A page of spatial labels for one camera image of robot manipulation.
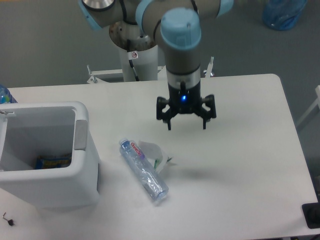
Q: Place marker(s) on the white furniture frame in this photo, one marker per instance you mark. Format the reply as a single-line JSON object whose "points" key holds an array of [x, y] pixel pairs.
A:
{"points": [[310, 113]]}

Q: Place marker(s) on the white pedestal base frame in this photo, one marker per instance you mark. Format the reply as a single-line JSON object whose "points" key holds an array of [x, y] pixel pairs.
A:
{"points": [[116, 75]]}

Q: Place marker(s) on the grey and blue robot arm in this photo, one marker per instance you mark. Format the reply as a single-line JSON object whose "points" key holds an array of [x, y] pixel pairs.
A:
{"points": [[174, 26]]}

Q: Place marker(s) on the black device at table edge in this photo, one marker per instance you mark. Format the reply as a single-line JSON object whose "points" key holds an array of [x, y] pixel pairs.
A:
{"points": [[311, 212]]}

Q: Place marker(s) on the white plastic wrapper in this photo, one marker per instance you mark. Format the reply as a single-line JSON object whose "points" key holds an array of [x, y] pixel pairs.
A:
{"points": [[158, 158]]}

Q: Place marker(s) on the blue yellow snack packet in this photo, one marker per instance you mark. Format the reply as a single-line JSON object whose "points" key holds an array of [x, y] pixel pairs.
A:
{"points": [[53, 161]]}

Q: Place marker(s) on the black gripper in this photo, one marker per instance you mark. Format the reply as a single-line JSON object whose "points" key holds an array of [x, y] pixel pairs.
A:
{"points": [[185, 102]]}

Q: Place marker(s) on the blue water bottle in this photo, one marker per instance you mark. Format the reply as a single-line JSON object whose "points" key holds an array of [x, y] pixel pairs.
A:
{"points": [[6, 96]]}

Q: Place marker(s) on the blue plastic bag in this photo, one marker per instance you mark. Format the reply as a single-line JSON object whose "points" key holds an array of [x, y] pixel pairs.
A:
{"points": [[282, 15]]}

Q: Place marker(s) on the clear crushed plastic bottle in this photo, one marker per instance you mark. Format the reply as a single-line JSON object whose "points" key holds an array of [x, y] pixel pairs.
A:
{"points": [[143, 169]]}

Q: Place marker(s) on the white open trash can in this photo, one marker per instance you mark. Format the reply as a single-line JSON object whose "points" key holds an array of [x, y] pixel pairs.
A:
{"points": [[30, 130]]}

